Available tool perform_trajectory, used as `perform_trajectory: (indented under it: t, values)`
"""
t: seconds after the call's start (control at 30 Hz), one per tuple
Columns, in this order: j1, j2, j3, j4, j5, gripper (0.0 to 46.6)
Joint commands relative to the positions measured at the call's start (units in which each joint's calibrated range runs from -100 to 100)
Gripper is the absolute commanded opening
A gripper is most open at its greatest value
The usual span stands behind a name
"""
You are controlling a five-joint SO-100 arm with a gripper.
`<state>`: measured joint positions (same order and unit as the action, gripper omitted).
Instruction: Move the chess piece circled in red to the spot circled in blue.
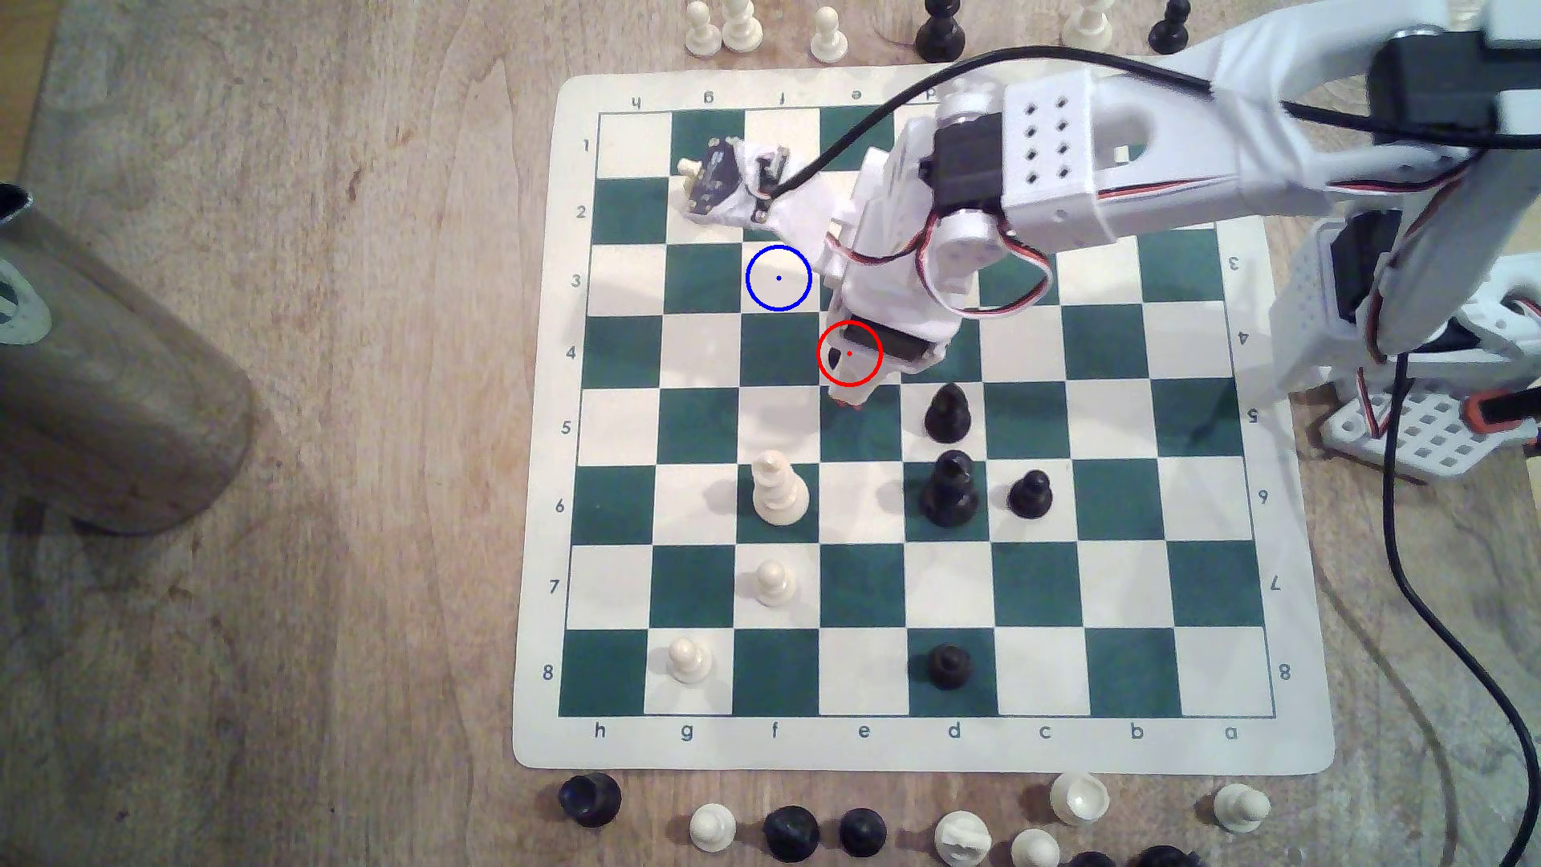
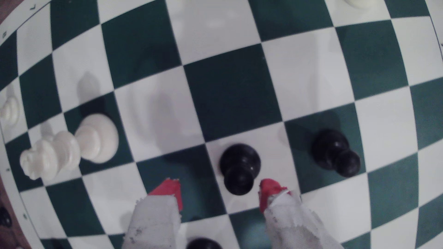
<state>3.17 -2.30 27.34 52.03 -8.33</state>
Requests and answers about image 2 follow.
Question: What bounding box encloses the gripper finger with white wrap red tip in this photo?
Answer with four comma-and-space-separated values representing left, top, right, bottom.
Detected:
121, 178, 183, 249
259, 178, 343, 249

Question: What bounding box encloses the black chess pawn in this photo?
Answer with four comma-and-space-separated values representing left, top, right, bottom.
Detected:
219, 143, 262, 196
311, 129, 361, 178

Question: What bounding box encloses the black chess bishop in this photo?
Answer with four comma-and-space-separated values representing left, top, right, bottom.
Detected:
186, 237, 224, 249

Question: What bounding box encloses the tall white chess piece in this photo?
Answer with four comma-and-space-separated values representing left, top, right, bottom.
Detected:
20, 113, 120, 181

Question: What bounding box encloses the green and white chess mat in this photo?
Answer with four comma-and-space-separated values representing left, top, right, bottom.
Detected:
0, 0, 443, 249

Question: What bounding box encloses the round black chess piece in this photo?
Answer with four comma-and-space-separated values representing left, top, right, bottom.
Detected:
0, 207, 12, 228

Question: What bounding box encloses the white chess pawn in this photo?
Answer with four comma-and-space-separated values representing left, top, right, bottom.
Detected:
0, 95, 21, 127

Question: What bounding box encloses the white knight on g2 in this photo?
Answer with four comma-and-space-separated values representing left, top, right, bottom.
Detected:
344, 0, 378, 10

